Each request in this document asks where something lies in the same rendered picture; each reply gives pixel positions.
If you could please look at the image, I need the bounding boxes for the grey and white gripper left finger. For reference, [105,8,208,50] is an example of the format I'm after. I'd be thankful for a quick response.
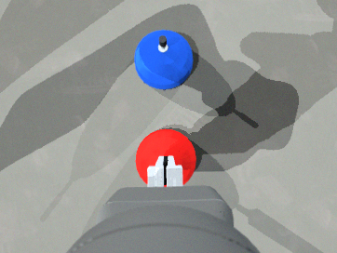
[147,156,166,187]

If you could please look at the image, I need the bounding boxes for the red dome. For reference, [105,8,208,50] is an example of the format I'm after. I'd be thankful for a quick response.
[136,129,196,184]

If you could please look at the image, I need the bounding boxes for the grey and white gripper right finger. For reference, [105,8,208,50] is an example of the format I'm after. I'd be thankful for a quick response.
[166,155,183,187]

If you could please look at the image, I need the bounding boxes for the blue dome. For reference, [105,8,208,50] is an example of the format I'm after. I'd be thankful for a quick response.
[135,30,193,90]

